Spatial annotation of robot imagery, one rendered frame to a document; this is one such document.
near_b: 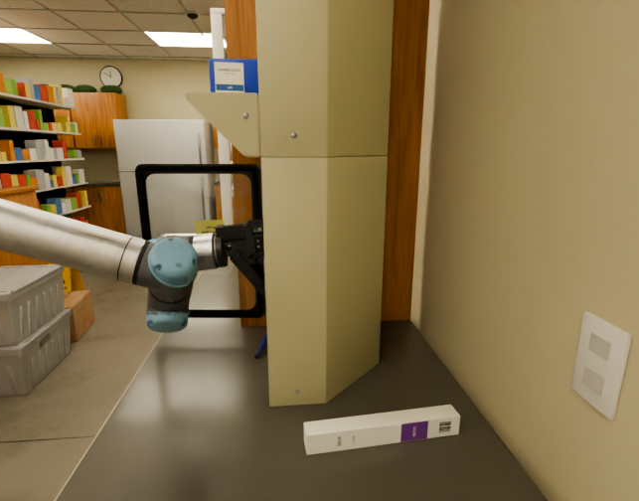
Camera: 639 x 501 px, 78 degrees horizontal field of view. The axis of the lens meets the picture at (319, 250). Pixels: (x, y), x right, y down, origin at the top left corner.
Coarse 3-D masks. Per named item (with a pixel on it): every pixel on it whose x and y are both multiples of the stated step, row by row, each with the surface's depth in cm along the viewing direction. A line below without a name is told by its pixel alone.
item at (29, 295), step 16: (0, 272) 256; (16, 272) 256; (32, 272) 256; (48, 272) 254; (0, 288) 227; (16, 288) 226; (32, 288) 241; (48, 288) 258; (0, 304) 220; (16, 304) 227; (32, 304) 242; (48, 304) 259; (0, 320) 223; (16, 320) 228; (32, 320) 243; (48, 320) 261; (0, 336) 226; (16, 336) 229
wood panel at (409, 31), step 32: (224, 0) 92; (416, 0) 96; (416, 32) 97; (416, 64) 99; (416, 96) 101; (416, 128) 103; (256, 160) 101; (416, 160) 105; (416, 192) 107; (384, 256) 111; (384, 288) 113; (256, 320) 112; (384, 320) 116
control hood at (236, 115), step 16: (192, 96) 62; (208, 96) 62; (224, 96) 63; (240, 96) 63; (256, 96) 63; (208, 112) 63; (224, 112) 63; (240, 112) 63; (256, 112) 64; (224, 128) 64; (240, 128) 64; (256, 128) 64; (240, 144) 65; (256, 144) 65
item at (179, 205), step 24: (168, 192) 97; (192, 192) 97; (216, 192) 97; (240, 192) 97; (168, 216) 99; (192, 216) 99; (216, 216) 99; (240, 216) 99; (216, 288) 103; (240, 288) 103
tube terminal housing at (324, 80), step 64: (256, 0) 60; (320, 0) 61; (384, 0) 72; (320, 64) 63; (384, 64) 75; (320, 128) 65; (384, 128) 78; (320, 192) 68; (384, 192) 82; (320, 256) 70; (320, 320) 74; (320, 384) 77
